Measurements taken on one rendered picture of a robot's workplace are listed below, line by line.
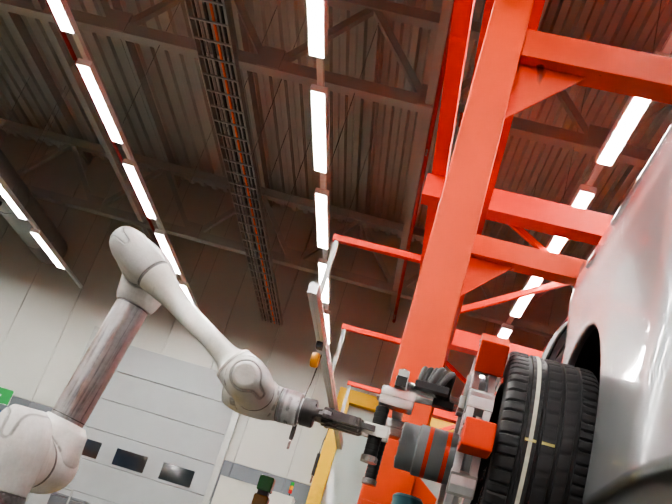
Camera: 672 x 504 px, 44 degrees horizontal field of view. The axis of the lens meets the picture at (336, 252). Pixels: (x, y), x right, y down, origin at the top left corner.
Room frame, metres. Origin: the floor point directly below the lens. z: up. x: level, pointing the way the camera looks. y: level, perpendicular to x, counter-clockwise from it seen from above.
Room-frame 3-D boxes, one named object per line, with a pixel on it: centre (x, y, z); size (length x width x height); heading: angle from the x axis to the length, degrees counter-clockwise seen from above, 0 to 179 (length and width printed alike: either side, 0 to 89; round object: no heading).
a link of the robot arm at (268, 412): (2.18, 0.10, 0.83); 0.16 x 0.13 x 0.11; 80
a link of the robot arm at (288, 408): (2.17, -0.01, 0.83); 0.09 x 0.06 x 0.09; 170
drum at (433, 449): (2.27, -0.43, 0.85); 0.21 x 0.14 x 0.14; 80
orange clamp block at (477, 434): (1.95, -0.45, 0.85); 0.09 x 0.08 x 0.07; 170
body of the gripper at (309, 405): (2.16, -0.09, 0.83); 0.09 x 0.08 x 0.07; 80
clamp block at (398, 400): (2.13, -0.27, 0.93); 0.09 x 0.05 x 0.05; 80
